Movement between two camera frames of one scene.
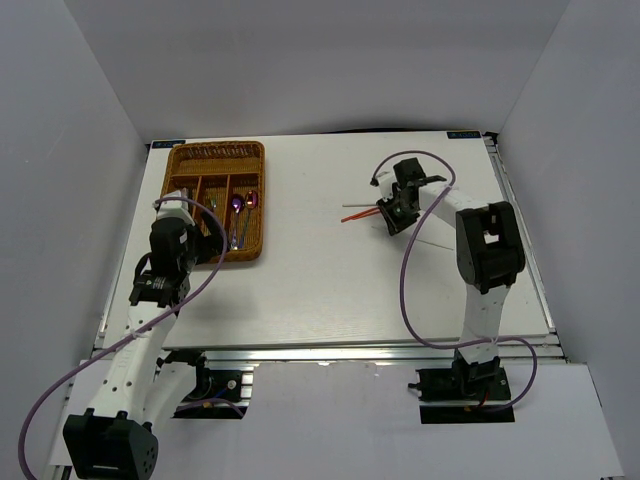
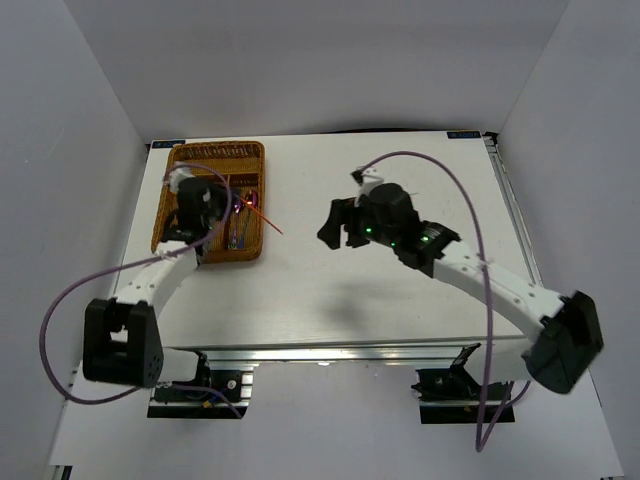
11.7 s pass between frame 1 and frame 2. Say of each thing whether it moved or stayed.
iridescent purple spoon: stayed
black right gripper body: moved
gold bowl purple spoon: stayed
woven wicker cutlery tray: stayed
